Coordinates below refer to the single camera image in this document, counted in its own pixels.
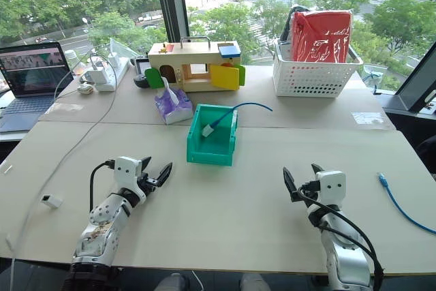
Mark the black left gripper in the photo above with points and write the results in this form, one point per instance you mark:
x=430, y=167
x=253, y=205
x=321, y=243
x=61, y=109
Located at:
x=149, y=183

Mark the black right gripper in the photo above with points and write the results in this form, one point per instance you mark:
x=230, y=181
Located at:
x=309, y=193

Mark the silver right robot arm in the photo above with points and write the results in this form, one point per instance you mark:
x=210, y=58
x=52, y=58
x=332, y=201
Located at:
x=347, y=263

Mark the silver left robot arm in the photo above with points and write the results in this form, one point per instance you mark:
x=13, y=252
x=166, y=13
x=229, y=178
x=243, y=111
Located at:
x=102, y=216

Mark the small white adapter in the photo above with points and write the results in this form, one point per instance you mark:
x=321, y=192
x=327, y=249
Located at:
x=52, y=201

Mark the green plastic bin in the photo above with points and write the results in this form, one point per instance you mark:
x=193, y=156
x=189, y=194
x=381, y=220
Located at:
x=211, y=158

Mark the purple tissue pack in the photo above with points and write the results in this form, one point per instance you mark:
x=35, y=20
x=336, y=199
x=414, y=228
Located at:
x=173, y=107

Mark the clear tape patch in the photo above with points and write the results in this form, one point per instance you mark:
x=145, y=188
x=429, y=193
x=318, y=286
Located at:
x=368, y=118
x=63, y=108

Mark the green wooden door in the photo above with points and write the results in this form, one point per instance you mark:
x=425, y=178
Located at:
x=154, y=78

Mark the white perforated plastic basket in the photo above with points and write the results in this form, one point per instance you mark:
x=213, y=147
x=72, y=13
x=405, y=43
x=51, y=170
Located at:
x=306, y=79

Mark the white power strip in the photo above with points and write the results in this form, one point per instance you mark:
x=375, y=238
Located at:
x=116, y=73

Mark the black handheld controller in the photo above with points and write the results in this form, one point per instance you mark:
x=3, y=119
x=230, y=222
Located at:
x=141, y=66

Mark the small beige lump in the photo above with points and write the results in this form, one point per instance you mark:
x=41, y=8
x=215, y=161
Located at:
x=85, y=88

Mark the white charger block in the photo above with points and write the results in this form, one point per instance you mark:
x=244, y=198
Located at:
x=95, y=75

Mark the yellow wooden door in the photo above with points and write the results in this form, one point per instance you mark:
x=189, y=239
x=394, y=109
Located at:
x=225, y=77

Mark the wooden latch box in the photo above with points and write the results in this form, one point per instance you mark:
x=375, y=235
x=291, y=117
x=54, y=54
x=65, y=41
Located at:
x=197, y=57

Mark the clear packet with teal ribbon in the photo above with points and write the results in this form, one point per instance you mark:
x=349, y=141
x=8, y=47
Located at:
x=374, y=76

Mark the black rounded object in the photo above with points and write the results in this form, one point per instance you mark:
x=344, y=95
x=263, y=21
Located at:
x=427, y=158

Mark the clear acrylic sheet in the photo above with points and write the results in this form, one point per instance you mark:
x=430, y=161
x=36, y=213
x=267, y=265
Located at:
x=119, y=47

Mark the clear plastic bottle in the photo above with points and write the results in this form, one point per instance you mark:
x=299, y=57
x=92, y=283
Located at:
x=73, y=61

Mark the blue wooden lid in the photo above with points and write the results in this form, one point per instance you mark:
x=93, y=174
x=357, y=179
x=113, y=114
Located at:
x=229, y=51

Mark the red plastic bag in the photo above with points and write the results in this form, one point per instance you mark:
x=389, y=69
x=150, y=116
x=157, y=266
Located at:
x=320, y=39

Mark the dark monitor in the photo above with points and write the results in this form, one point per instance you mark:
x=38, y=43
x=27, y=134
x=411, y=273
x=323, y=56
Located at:
x=415, y=86

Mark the small white plastic piece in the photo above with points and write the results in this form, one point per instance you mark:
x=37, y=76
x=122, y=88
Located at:
x=8, y=169

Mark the open laptop computer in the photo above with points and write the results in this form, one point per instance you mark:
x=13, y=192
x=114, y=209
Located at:
x=30, y=66

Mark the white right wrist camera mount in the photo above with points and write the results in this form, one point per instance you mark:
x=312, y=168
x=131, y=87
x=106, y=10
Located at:
x=330, y=188

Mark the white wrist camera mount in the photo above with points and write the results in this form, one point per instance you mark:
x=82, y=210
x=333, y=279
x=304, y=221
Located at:
x=126, y=172
x=330, y=188

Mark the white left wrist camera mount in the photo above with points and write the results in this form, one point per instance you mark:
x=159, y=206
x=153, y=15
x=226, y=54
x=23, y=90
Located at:
x=126, y=172

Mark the black window post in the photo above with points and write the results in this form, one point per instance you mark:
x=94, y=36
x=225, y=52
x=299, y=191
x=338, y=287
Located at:
x=170, y=1

